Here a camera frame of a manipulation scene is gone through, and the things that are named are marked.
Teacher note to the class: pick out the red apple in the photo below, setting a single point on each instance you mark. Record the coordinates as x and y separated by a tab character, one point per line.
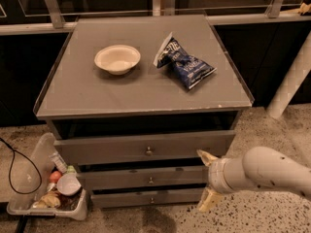
55	176

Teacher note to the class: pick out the blue chip bag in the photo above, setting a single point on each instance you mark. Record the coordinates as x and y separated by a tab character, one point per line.
189	69

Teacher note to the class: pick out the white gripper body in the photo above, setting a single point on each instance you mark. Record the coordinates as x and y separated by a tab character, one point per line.
215	175

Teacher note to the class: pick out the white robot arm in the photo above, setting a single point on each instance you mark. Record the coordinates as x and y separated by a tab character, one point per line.
262	168

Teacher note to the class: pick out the grey bottom drawer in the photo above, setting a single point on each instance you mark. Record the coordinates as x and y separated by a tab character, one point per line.
147	198

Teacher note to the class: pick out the yellow snack wrapper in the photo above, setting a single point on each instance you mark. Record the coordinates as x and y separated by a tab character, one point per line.
49	200

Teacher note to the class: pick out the clear plastic bin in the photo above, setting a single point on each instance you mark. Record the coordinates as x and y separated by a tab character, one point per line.
34	183

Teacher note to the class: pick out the metal railing frame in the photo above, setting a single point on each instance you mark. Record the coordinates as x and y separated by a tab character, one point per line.
20	17

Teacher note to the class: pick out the grey drawer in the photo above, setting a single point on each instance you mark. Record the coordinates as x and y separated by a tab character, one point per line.
143	177
119	149
147	198

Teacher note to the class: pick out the white tube bottle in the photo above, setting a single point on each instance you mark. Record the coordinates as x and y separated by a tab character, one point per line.
59	163

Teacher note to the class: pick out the white paper bowl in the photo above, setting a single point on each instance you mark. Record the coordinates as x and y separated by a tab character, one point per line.
117	59

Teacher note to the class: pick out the small white bowl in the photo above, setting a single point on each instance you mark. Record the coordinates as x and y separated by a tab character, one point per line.
68	184

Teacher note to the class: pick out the grey drawer cabinet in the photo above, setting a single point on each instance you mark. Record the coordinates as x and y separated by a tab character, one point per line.
80	100

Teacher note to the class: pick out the grey top drawer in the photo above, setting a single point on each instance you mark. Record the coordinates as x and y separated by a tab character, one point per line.
119	149

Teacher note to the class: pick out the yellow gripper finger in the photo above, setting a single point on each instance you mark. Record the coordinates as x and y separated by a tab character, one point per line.
209	199
206	157

